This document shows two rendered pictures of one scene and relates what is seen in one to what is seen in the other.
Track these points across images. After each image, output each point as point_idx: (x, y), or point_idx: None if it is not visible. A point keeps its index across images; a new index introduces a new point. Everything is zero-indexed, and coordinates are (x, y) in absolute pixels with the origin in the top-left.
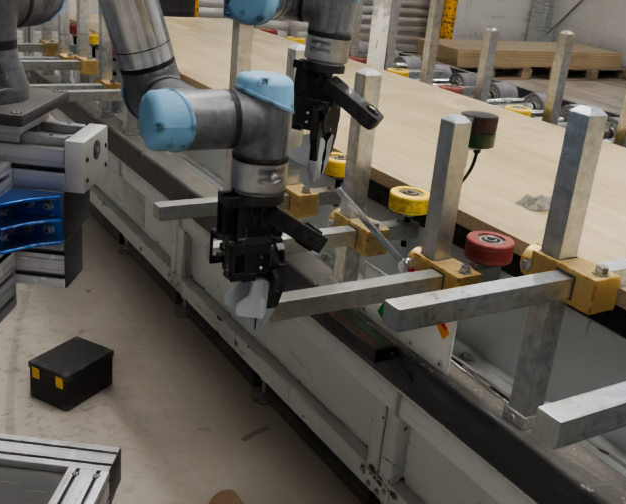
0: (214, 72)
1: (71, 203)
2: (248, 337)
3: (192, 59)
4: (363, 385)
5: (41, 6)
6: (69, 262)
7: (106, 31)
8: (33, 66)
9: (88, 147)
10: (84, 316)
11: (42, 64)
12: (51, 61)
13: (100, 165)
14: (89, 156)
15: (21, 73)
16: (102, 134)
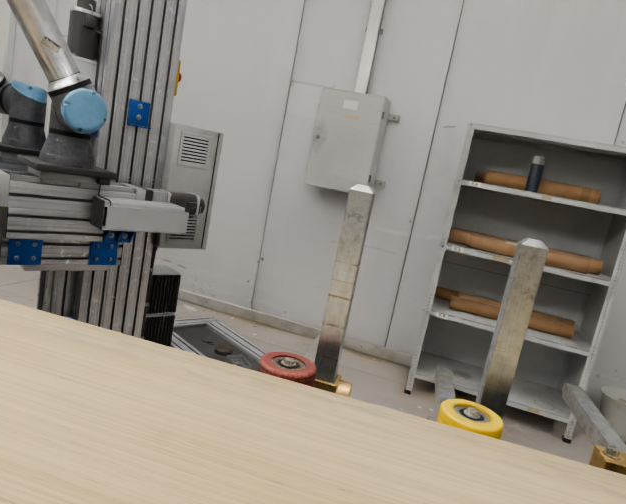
0: (245, 415)
1: None
2: None
3: (467, 496)
4: None
5: (57, 112)
6: None
7: (494, 339)
8: (581, 418)
9: None
10: None
11: (588, 422)
12: (595, 425)
13: None
14: None
15: (44, 145)
16: None
